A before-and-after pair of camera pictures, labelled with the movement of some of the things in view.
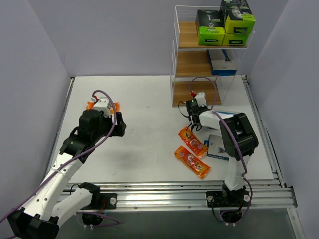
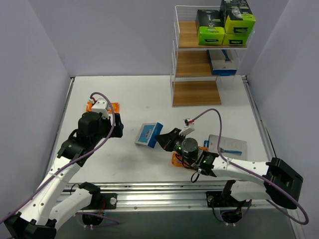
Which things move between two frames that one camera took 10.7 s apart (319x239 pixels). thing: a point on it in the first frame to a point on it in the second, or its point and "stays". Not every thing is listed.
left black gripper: (119, 125) stays
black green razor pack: (210, 27) stays
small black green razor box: (237, 17) stays
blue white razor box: (208, 119) to (146, 135)
